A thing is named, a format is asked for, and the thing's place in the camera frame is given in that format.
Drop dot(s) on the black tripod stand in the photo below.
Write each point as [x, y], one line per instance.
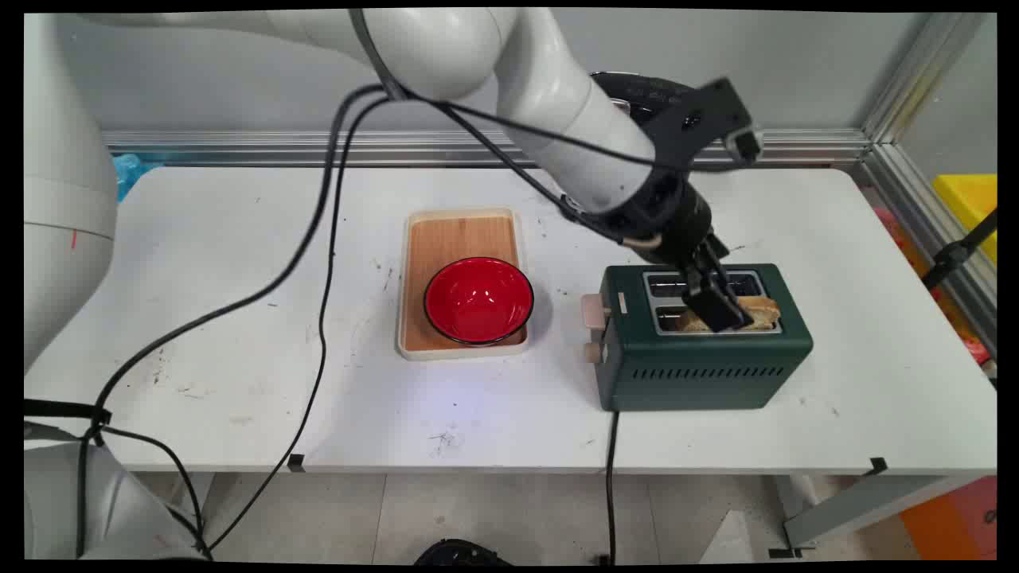
[951, 256]

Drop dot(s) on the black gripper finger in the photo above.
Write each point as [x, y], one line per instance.
[716, 310]
[720, 261]

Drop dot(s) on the orange floor box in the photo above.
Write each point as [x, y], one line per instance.
[947, 525]

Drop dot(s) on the red packaged items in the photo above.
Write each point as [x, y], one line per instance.
[899, 235]

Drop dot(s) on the blue plastic bag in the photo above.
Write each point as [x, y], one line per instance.
[131, 171]

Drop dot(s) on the slanted aluminium side rail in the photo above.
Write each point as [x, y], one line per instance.
[931, 223]

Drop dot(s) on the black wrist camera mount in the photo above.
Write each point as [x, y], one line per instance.
[696, 119]

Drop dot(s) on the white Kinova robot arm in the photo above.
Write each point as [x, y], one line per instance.
[541, 79]

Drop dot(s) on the black round floor object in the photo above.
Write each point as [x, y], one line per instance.
[458, 553]

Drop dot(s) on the beige toaster knob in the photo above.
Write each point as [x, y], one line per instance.
[593, 352]

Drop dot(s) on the yellow plastic bin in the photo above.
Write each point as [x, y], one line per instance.
[971, 199]

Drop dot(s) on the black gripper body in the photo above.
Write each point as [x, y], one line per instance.
[677, 219]

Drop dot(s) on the grey table leg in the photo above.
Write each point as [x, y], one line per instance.
[860, 505]

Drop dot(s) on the black tape piece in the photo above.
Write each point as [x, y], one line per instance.
[878, 465]
[296, 462]

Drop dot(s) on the black coffee machine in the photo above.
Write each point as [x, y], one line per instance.
[637, 86]

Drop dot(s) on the vertical aluminium frame post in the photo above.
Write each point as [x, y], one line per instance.
[915, 76]

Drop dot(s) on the toast slice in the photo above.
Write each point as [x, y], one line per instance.
[764, 312]

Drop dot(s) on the wooden tray with white rim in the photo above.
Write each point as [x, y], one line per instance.
[454, 235]

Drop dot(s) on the horizontal aluminium frame rail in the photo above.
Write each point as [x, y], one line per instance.
[318, 147]

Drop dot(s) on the dark green toaster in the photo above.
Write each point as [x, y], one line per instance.
[700, 366]

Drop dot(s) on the red bowl with black rim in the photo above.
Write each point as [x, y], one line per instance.
[478, 301]

